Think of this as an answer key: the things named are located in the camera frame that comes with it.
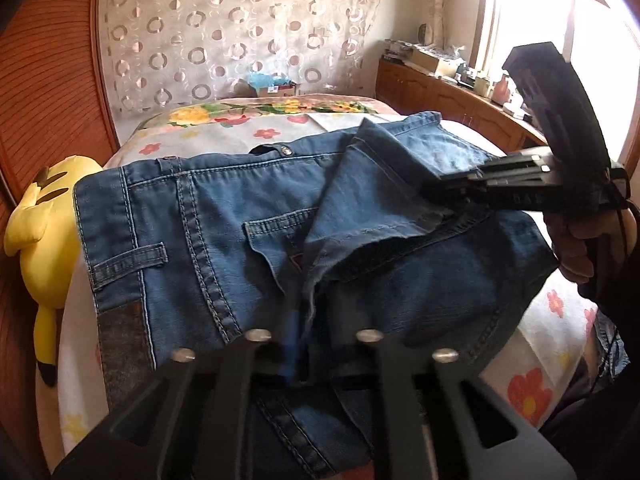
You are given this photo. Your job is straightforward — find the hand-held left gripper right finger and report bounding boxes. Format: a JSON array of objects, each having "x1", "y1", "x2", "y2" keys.
[{"x1": 320, "y1": 305, "x2": 578, "y2": 480}]

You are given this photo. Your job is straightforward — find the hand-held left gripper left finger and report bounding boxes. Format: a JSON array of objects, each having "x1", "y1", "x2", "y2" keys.
[{"x1": 52, "y1": 310, "x2": 306, "y2": 480}]

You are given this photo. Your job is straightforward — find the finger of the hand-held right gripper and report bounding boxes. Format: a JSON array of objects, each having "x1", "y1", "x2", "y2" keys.
[
  {"x1": 420, "y1": 176, "x2": 556, "y2": 211},
  {"x1": 440, "y1": 154, "x2": 553, "y2": 183}
]

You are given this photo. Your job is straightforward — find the blue denim pants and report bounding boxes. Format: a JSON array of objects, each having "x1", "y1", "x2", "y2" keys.
[{"x1": 72, "y1": 110, "x2": 561, "y2": 478}]

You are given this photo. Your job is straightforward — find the person's right forearm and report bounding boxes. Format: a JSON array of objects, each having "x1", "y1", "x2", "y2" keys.
[{"x1": 592, "y1": 232, "x2": 640, "y2": 321}]

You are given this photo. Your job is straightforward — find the person's right hand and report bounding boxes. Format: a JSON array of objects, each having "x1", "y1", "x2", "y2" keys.
[{"x1": 545, "y1": 207, "x2": 638, "y2": 285}]

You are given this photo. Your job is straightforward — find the window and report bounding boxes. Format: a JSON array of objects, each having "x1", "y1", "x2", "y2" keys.
[{"x1": 470, "y1": 0, "x2": 640, "y2": 171}]

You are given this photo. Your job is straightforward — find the wooden cabinet counter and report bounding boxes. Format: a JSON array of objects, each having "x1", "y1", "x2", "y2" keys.
[{"x1": 376, "y1": 57, "x2": 548, "y2": 153}]

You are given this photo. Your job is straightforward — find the open cardboard box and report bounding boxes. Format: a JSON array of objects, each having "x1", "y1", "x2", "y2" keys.
[{"x1": 412, "y1": 52, "x2": 466, "y2": 77}]

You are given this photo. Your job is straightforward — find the pile of packets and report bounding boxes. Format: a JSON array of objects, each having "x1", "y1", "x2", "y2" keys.
[{"x1": 382, "y1": 39, "x2": 468, "y2": 63}]

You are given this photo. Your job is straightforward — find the white flower-print sheet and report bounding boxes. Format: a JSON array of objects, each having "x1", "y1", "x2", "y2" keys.
[{"x1": 57, "y1": 110, "x2": 601, "y2": 461}]

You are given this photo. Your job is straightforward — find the patterned window curtain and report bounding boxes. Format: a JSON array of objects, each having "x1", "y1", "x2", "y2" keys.
[{"x1": 417, "y1": 0, "x2": 493, "y2": 56}]

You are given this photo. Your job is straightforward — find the small cardboard box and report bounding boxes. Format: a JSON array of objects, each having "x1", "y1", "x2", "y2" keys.
[{"x1": 256, "y1": 82, "x2": 300, "y2": 98}]

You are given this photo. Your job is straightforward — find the light blue bag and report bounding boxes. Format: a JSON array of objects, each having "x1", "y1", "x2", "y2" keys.
[{"x1": 247, "y1": 72, "x2": 293, "y2": 92}]

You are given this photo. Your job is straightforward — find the floral pillow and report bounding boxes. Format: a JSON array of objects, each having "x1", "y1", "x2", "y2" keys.
[{"x1": 117, "y1": 95, "x2": 401, "y2": 141}]

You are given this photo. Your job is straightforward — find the person's dark clothing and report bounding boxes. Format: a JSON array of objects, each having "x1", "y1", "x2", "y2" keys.
[{"x1": 540, "y1": 305, "x2": 640, "y2": 480}]

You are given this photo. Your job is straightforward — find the yellow plush toy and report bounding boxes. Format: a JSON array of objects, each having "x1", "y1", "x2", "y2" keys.
[{"x1": 2, "y1": 156, "x2": 103, "y2": 387}]

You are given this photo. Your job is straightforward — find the brown wooden wardrobe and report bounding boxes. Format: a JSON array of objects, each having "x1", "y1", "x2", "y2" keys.
[{"x1": 0, "y1": 0, "x2": 121, "y2": 476}]

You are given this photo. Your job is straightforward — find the circle-patterned wall cloth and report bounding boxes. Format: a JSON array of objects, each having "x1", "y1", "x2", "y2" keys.
[{"x1": 102, "y1": 0, "x2": 383, "y2": 118}]

